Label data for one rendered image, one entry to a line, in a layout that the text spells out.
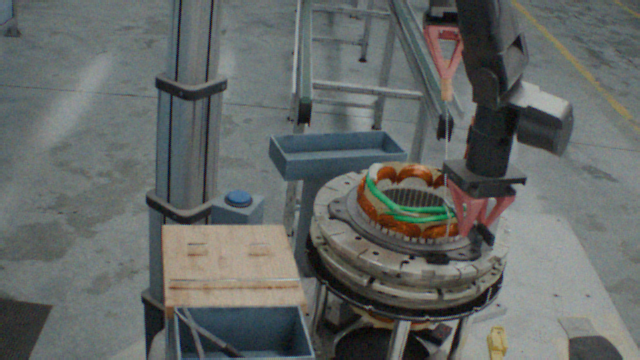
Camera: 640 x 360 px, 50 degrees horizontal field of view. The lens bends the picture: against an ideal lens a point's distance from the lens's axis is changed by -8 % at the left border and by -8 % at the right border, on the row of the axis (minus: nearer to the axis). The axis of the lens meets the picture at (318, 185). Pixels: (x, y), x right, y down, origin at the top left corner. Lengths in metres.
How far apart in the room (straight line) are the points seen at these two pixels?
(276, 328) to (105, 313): 1.69
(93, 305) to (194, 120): 1.43
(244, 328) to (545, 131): 0.47
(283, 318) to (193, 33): 0.56
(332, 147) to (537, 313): 0.56
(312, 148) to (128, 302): 1.38
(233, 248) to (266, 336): 0.15
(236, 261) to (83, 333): 1.56
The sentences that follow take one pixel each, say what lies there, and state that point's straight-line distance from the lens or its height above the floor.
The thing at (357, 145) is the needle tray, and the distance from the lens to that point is 1.51.
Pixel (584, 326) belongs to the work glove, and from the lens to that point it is 1.58.
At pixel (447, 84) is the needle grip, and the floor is 1.32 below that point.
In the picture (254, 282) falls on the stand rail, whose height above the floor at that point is 1.08.
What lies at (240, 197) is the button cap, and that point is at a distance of 1.25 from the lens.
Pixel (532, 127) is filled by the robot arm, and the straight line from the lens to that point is 0.91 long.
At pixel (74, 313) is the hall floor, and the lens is 2.66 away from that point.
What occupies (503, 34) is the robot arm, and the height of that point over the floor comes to 1.46.
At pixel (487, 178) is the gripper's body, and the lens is 0.95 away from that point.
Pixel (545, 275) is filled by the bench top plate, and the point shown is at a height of 0.78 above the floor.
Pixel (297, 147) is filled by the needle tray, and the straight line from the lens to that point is 1.46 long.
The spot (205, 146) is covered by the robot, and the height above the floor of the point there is 1.05.
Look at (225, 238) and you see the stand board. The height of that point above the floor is 1.06.
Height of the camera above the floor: 1.67
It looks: 28 degrees down
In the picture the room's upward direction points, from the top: 8 degrees clockwise
